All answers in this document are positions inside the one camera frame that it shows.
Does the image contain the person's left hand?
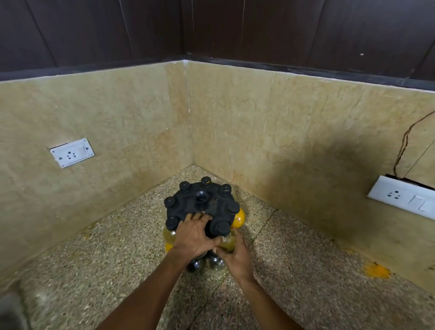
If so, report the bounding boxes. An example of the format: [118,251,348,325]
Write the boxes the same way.
[171,212,223,261]

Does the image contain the person's right hand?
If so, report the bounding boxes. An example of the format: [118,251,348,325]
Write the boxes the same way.
[214,231,258,285]

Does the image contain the clear yellowish spice jar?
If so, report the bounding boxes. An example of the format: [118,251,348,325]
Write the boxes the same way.
[211,220,238,254]

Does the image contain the black revolving spice rack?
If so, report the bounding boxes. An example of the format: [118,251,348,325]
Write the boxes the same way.
[164,176,246,272]

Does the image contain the person's right forearm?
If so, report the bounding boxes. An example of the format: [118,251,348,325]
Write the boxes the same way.
[203,276,304,330]

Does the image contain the person's left forearm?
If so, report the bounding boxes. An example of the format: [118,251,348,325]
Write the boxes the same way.
[96,251,191,330]

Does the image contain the ring of black-lidded jars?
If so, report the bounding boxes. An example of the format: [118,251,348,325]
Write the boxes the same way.
[163,176,246,254]

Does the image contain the small white wall socket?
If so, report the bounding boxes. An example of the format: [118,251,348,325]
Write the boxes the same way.
[50,138,95,169]

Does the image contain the wide white switch plate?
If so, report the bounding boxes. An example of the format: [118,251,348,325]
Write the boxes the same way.
[367,175,435,221]

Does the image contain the brown twisted wire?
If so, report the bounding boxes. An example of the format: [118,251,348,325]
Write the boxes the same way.
[393,110,435,181]

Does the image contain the dark wooden wall cabinets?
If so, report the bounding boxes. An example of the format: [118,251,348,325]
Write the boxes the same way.
[0,0,435,92]

